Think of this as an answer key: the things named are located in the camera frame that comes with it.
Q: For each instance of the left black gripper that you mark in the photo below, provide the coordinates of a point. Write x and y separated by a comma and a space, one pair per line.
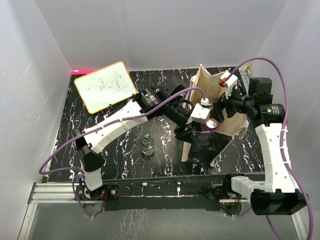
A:
182, 133

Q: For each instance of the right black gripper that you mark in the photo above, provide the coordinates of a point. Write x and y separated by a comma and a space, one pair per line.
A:
219, 105

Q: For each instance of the purple soda can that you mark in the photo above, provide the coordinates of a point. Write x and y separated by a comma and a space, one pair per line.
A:
210, 125

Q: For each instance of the beige canvas tote bag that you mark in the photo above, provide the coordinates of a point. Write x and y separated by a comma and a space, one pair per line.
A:
209, 144

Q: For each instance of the clear glass bottle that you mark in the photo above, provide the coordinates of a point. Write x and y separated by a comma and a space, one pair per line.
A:
148, 145

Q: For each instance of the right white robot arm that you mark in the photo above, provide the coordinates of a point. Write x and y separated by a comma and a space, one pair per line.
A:
280, 194

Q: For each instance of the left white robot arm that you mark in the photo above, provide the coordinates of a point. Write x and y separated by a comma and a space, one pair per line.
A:
149, 103

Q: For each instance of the pink red marker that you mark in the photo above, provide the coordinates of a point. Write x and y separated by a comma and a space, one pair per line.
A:
81, 72

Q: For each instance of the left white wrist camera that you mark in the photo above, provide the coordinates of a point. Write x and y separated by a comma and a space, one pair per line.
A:
200, 113

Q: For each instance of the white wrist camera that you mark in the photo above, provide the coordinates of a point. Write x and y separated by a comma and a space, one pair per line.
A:
228, 82
200, 113

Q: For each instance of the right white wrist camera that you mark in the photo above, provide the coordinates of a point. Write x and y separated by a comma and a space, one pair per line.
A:
228, 82

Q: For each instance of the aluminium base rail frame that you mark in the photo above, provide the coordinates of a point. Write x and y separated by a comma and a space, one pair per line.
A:
130, 181

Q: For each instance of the small whiteboard orange frame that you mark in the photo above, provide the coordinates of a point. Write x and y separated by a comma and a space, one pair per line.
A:
106, 86

